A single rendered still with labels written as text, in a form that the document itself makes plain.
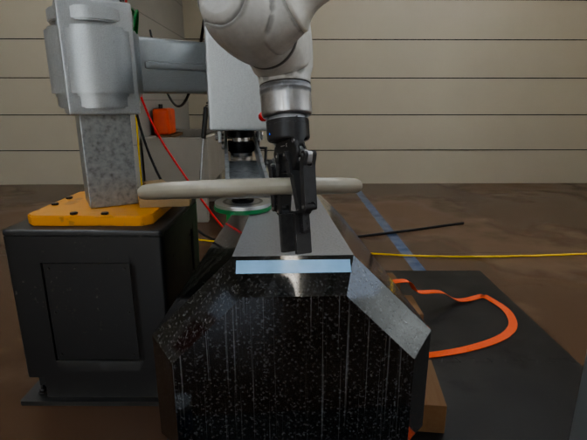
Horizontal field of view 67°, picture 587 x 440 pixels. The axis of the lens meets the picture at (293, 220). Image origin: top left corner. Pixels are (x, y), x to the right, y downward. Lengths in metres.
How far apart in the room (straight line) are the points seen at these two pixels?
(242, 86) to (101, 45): 0.58
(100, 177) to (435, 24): 5.56
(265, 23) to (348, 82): 5.87
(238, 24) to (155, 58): 1.42
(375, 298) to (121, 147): 1.21
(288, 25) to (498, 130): 6.56
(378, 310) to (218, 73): 0.90
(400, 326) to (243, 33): 0.90
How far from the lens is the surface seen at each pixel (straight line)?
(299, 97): 0.76
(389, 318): 1.24
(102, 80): 1.85
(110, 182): 1.95
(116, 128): 1.93
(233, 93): 1.54
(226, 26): 0.61
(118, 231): 1.75
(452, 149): 6.89
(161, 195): 0.84
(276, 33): 0.64
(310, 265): 1.17
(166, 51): 2.04
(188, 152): 4.32
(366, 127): 6.53
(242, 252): 1.21
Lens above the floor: 1.21
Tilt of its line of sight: 15 degrees down
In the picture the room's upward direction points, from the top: straight up
